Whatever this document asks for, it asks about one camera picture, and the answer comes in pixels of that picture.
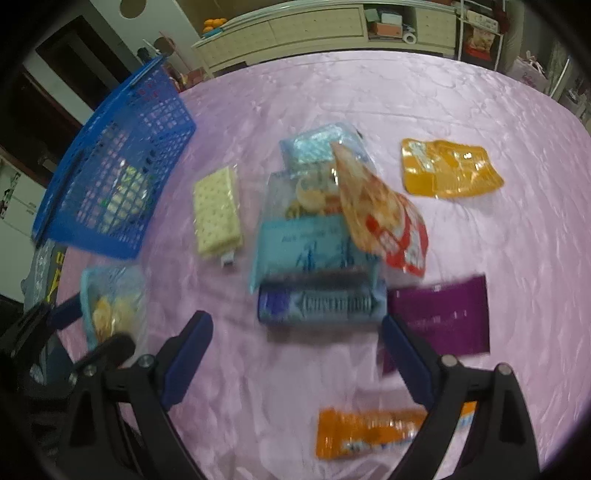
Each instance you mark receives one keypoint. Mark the small white object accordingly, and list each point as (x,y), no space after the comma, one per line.
(228,259)

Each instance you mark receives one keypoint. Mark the yellow printed packet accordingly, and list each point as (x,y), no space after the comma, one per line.
(129,184)

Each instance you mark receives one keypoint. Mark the red orange snack packet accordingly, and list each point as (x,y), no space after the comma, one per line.
(388,221)

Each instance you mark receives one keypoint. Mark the yellow orange snack packet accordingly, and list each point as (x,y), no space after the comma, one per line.
(443,170)

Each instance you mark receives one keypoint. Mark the cream TV cabinet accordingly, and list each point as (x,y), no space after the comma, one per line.
(295,27)

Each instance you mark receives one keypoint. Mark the pink bag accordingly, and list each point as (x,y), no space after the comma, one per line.
(531,71)

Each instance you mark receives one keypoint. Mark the blue grey biscuit roll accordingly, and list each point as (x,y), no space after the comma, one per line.
(323,304)

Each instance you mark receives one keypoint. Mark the pile of oranges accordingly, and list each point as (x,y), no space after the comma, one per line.
(214,24)

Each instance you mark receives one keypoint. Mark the purple snack packet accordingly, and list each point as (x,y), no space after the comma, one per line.
(443,318)

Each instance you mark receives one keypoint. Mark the orange box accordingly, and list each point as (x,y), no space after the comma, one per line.
(387,28)

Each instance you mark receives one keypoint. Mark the pale cracker packet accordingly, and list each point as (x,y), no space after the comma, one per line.
(214,207)

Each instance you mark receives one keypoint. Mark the blue plastic basket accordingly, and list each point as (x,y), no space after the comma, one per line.
(138,120)

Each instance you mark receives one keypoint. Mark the light blue clear packet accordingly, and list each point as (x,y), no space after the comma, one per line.
(314,145)

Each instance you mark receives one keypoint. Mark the bread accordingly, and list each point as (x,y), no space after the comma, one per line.
(111,300)

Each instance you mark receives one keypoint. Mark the pink tablecloth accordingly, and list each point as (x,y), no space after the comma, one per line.
(323,92)

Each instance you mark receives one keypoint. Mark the light blue snack packet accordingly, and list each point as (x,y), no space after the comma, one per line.
(304,249)

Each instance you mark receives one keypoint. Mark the white tape roll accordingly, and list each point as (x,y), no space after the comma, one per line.
(408,37)

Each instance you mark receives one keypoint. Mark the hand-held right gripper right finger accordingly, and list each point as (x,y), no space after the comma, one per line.
(406,364)

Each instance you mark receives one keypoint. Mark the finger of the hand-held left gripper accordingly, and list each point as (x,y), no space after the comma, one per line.
(64,311)
(115,346)

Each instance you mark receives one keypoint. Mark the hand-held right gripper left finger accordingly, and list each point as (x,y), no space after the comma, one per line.
(184,364)

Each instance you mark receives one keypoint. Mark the white cupboard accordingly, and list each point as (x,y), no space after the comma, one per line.
(18,203)

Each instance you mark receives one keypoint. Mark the clear packet of round snacks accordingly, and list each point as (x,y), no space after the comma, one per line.
(309,194)

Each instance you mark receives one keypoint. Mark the red printed box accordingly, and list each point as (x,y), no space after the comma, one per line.
(482,41)

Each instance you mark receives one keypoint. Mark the white metal rack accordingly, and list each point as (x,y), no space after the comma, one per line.
(461,14)

